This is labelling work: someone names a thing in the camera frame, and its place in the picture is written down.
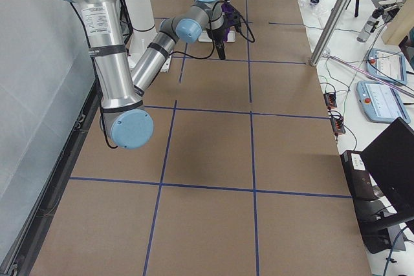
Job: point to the purple towel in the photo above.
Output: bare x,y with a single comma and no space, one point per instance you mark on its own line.
227,7

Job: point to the white towel rack base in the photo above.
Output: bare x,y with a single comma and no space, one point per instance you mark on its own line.
204,38

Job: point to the far orange connector hub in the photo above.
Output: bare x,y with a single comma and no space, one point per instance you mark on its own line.
330,97

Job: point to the orange connector hub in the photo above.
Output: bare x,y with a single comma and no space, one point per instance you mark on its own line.
337,122
330,97

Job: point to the near orange connector hub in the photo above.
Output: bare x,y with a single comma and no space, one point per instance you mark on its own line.
337,122

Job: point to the clear water bottle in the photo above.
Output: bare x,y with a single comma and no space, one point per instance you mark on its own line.
370,25

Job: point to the near teach pendant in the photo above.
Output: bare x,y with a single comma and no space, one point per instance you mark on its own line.
380,103

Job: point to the teach pendant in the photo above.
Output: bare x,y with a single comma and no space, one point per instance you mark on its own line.
380,103
388,66

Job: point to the far teach pendant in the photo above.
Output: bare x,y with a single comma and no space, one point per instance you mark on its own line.
388,66

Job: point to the wooden board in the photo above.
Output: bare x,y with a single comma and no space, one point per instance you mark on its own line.
400,25

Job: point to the black laptop on stand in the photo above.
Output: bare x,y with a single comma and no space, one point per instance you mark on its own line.
380,180

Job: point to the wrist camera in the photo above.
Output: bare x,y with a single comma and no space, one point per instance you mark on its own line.
233,20

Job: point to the white camera pole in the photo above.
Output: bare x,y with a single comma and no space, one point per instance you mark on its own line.
144,31

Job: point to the grey aluminium post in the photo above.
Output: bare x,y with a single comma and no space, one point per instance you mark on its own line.
328,31

